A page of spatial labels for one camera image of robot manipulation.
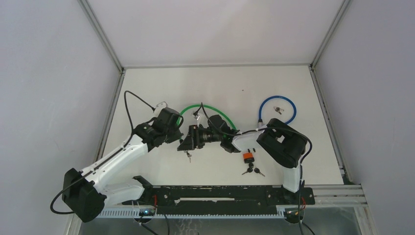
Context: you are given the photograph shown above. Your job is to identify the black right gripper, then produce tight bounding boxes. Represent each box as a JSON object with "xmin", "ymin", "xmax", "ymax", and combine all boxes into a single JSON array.
[{"xmin": 178, "ymin": 124, "xmax": 223, "ymax": 150}]

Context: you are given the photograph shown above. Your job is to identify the silver keys of green lock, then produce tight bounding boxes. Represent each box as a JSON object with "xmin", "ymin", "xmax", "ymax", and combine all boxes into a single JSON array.
[{"xmin": 185, "ymin": 151, "xmax": 192, "ymax": 163}]

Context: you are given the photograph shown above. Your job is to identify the green cable lock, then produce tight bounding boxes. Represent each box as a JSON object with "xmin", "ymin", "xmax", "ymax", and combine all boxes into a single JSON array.
[{"xmin": 176, "ymin": 104, "xmax": 238, "ymax": 145}]

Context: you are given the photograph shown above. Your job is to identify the blue cable lock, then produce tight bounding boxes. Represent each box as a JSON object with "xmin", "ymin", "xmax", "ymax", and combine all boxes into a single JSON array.
[{"xmin": 257, "ymin": 95, "xmax": 297, "ymax": 125}]

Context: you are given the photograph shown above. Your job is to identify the silver keys of blue lock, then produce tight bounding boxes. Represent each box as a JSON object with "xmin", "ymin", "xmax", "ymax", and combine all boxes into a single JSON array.
[{"xmin": 274, "ymin": 106, "xmax": 284, "ymax": 115}]

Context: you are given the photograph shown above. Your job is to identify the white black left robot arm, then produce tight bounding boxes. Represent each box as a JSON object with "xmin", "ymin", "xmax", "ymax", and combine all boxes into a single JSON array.
[{"xmin": 61, "ymin": 107, "xmax": 183, "ymax": 223}]

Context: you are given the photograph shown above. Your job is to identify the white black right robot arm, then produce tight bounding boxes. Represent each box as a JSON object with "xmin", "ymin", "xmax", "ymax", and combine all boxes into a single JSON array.
[{"xmin": 177, "ymin": 115, "xmax": 309, "ymax": 204}]

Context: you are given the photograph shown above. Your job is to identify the orange black padlock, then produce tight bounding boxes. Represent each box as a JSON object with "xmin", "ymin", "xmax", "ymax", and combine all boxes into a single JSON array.
[{"xmin": 242, "ymin": 149, "xmax": 255, "ymax": 164}]

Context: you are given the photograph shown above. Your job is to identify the black head padlock keys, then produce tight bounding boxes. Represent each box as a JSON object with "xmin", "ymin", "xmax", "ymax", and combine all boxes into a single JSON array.
[{"xmin": 241, "ymin": 163, "xmax": 265, "ymax": 177}]

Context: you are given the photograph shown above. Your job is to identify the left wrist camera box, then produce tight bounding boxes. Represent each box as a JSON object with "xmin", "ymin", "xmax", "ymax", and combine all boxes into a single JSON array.
[{"xmin": 154, "ymin": 101, "xmax": 168, "ymax": 114}]

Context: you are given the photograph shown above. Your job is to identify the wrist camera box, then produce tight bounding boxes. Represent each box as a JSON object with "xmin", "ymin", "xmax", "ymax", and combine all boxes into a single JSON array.
[
  {"xmin": 154, "ymin": 101, "xmax": 168, "ymax": 114},
  {"xmin": 192, "ymin": 110, "xmax": 203, "ymax": 126}
]

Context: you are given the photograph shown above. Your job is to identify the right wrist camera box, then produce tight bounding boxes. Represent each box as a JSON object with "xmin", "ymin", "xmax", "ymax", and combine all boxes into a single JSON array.
[{"xmin": 192, "ymin": 110, "xmax": 203, "ymax": 126}]

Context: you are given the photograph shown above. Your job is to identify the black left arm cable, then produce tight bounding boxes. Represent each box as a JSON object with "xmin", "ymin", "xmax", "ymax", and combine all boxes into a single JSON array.
[{"xmin": 49, "ymin": 90, "xmax": 156, "ymax": 216}]

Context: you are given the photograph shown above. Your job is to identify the black mounting rail base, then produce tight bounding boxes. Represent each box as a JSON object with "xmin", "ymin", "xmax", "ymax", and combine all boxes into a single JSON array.
[{"xmin": 124, "ymin": 176, "xmax": 316, "ymax": 210}]

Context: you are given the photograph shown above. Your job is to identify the white slotted cable duct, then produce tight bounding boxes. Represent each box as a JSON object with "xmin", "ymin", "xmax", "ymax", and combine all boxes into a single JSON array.
[{"xmin": 97, "ymin": 204, "xmax": 286, "ymax": 218}]

